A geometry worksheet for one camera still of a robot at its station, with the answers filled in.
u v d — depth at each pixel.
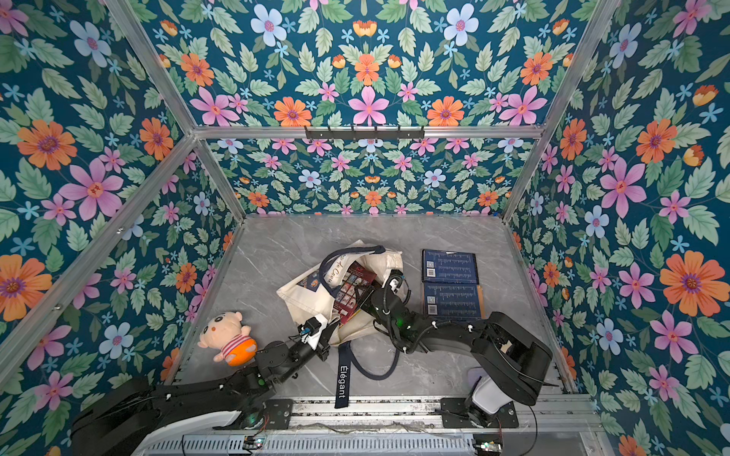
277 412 0.74
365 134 0.93
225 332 0.81
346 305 0.84
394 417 0.74
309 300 0.78
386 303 0.61
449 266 1.01
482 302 0.93
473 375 0.77
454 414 0.72
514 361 0.45
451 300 0.92
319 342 0.68
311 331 0.64
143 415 0.45
